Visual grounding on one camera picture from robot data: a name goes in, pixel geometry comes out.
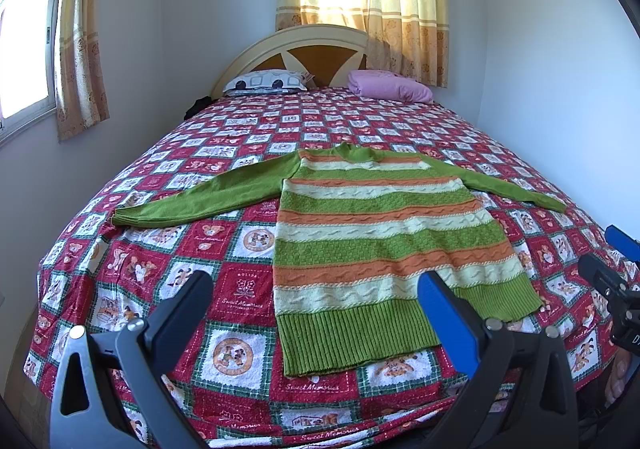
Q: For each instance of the green orange striped knit sweater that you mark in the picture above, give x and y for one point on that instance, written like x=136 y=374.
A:
x=356 y=228

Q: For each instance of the dark object beside bed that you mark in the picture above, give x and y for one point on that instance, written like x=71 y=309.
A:
x=199 y=105

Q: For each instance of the person's right hand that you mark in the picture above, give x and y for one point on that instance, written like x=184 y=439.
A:
x=615 y=386

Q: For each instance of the red patchwork teddy bedspread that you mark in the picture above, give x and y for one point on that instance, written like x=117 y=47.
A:
x=229 y=382

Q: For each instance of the cream and wood headboard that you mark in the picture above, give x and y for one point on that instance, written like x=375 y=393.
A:
x=325 y=51

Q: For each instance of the white patterned pillow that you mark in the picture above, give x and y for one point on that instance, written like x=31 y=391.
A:
x=268 y=82

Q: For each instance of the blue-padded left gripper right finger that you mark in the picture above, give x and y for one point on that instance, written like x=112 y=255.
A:
x=543 y=410

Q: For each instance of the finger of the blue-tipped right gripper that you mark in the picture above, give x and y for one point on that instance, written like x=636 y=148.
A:
x=623 y=243

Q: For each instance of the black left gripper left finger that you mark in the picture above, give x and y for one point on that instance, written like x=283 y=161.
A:
x=86 y=411

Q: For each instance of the yellow curtain at left window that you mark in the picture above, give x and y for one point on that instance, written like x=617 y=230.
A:
x=80 y=94

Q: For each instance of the pink pillow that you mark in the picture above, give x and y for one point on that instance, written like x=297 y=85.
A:
x=381 y=84

